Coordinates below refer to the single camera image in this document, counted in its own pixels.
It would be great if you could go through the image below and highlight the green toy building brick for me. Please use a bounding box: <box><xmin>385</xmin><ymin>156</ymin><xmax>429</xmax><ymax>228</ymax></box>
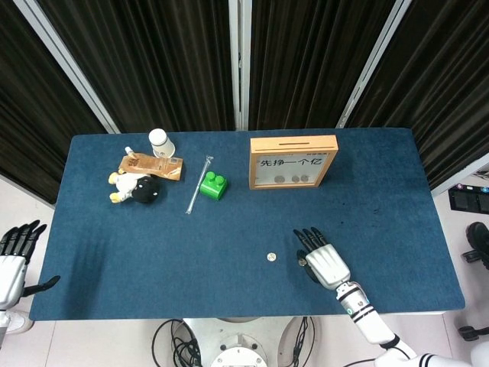
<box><xmin>199</xmin><ymin>171</ymin><xmax>229</xmax><ymax>202</ymax></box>

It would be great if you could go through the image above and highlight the left black-fingered silver robot hand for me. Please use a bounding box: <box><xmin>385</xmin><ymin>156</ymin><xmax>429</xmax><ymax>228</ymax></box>
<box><xmin>0</xmin><ymin>220</ymin><xmax>61</xmax><ymax>311</ymax></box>

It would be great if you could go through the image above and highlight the blue fabric table mat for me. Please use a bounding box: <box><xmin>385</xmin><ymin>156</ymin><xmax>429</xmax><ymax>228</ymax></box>
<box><xmin>28</xmin><ymin>128</ymin><xmax>466</xmax><ymax>322</ymax></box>

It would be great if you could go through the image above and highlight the grey partition frame post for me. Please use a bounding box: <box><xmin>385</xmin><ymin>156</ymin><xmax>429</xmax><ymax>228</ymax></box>
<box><xmin>430</xmin><ymin>154</ymin><xmax>489</xmax><ymax>198</ymax></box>
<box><xmin>13</xmin><ymin>0</ymin><xmax>121</xmax><ymax>135</ymax></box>
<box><xmin>335</xmin><ymin>0</ymin><xmax>416</xmax><ymax>129</ymax></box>
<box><xmin>228</xmin><ymin>0</ymin><xmax>253</xmax><ymax>132</ymax></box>

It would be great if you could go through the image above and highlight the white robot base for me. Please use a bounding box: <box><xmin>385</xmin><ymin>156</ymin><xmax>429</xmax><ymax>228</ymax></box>
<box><xmin>182</xmin><ymin>316</ymin><xmax>306</xmax><ymax>367</ymax></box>

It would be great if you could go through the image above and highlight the clear wrapped drinking straw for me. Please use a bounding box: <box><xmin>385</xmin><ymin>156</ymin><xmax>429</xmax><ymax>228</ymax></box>
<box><xmin>185</xmin><ymin>154</ymin><xmax>214</xmax><ymax>216</ymax></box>

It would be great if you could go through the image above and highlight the white sneaker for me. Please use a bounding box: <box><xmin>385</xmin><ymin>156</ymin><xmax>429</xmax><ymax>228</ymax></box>
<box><xmin>0</xmin><ymin>310</ymin><xmax>35</xmax><ymax>333</ymax></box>

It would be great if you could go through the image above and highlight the brown snack pouch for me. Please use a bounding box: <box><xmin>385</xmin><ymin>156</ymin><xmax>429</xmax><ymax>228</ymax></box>
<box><xmin>117</xmin><ymin>151</ymin><xmax>184</xmax><ymax>182</ymax></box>

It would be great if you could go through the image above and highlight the black and white plush toy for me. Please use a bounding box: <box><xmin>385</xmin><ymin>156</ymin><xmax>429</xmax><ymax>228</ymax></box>
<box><xmin>107</xmin><ymin>171</ymin><xmax>162</xmax><ymax>206</ymax></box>

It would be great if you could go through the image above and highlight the black shoe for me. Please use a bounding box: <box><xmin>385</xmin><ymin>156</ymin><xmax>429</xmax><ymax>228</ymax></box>
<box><xmin>465</xmin><ymin>221</ymin><xmax>489</xmax><ymax>268</ymax></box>

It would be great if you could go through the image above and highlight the wooden coin bank box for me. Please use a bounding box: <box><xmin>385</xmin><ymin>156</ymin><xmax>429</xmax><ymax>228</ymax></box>
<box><xmin>249</xmin><ymin>134</ymin><xmax>339</xmax><ymax>190</ymax></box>

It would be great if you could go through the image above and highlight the white paper cup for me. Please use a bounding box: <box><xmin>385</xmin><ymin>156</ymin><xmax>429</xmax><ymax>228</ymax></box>
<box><xmin>147</xmin><ymin>128</ymin><xmax>176</xmax><ymax>159</ymax></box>

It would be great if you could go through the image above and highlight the black coiled cable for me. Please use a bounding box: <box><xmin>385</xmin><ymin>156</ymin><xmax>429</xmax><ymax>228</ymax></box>
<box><xmin>152</xmin><ymin>318</ymin><xmax>202</xmax><ymax>367</ymax></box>
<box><xmin>284</xmin><ymin>316</ymin><xmax>318</xmax><ymax>367</ymax></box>

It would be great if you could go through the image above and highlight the black office chair base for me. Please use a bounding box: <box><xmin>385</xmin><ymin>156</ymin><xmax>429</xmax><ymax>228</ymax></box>
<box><xmin>458</xmin><ymin>248</ymin><xmax>489</xmax><ymax>342</ymax></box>

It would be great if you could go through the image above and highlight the right black-fingered silver robot hand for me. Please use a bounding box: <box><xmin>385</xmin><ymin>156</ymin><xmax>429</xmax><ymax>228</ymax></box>
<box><xmin>293</xmin><ymin>226</ymin><xmax>351</xmax><ymax>289</ymax></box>

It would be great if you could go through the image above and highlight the black box with coloured buttons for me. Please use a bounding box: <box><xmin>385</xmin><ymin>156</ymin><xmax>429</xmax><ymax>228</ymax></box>
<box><xmin>449</xmin><ymin>184</ymin><xmax>489</xmax><ymax>215</ymax></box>

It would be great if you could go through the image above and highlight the black pleated curtain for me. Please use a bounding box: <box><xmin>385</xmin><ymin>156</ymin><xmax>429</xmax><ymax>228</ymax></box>
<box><xmin>36</xmin><ymin>0</ymin><xmax>236</xmax><ymax>134</ymax></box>
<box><xmin>0</xmin><ymin>0</ymin><xmax>108</xmax><ymax>206</ymax></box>
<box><xmin>248</xmin><ymin>0</ymin><xmax>397</xmax><ymax>132</ymax></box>
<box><xmin>345</xmin><ymin>0</ymin><xmax>489</xmax><ymax>191</ymax></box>

